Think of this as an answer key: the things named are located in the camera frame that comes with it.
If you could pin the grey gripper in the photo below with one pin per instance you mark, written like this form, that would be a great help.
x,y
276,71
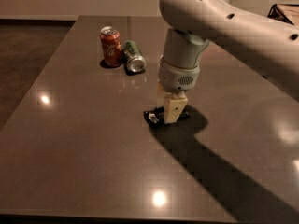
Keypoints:
x,y
177,76

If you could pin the black rxbar chocolate wrapper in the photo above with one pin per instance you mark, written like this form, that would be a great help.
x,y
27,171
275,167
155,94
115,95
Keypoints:
x,y
155,117

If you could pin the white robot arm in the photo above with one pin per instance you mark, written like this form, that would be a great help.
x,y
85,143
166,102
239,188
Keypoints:
x,y
269,47

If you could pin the green soda can lying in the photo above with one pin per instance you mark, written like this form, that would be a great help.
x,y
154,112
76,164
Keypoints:
x,y
134,60

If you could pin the red coca-cola can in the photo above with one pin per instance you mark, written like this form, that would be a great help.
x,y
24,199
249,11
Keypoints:
x,y
111,46

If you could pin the black wire basket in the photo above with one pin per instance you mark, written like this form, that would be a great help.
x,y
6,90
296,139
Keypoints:
x,y
288,13

